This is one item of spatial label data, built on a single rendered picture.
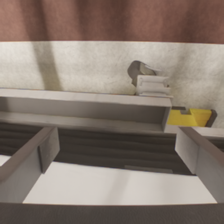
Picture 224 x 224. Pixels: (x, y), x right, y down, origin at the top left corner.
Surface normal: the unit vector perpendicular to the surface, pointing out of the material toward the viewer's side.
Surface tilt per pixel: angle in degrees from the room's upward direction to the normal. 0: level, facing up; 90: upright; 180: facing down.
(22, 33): 0
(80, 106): 0
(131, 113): 0
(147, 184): 90
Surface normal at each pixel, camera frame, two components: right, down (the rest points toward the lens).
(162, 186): -0.01, -0.77
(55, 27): -0.12, 0.64
